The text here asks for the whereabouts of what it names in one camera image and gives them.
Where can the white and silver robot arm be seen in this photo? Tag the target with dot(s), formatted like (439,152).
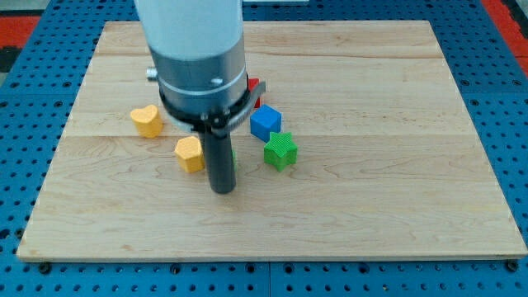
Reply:
(198,51)

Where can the blue cube block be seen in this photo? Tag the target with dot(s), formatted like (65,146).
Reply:
(264,121)

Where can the wooden board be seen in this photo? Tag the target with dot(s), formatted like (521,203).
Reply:
(389,166)

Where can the green star block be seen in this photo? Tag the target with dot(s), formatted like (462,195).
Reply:
(280,151)

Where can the green block behind rod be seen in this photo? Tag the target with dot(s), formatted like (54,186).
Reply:
(234,159)

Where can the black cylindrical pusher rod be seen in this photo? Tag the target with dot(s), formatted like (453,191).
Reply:
(219,161)

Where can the black clamp ring mount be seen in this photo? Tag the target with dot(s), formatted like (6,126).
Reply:
(216,122)

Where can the red block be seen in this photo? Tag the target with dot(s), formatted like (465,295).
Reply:
(252,83)

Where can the yellow heart block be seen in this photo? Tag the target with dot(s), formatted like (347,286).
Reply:
(147,121)

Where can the yellow hexagon block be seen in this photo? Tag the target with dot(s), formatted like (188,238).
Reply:
(189,154)

